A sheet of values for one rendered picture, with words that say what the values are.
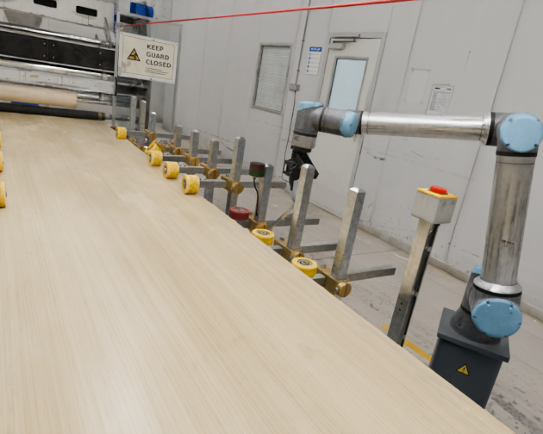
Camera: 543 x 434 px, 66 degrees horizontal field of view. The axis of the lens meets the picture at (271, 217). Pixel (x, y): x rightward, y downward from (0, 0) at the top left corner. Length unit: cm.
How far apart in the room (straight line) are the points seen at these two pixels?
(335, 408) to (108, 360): 40
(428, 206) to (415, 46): 372
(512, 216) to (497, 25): 289
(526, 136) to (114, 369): 128
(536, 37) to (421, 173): 143
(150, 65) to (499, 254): 302
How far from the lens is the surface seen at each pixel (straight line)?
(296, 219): 148
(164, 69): 383
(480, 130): 165
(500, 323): 163
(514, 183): 152
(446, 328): 186
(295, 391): 80
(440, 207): 106
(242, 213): 167
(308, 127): 156
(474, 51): 431
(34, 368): 83
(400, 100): 469
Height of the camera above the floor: 140
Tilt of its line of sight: 17 degrees down
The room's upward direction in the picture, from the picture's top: 10 degrees clockwise
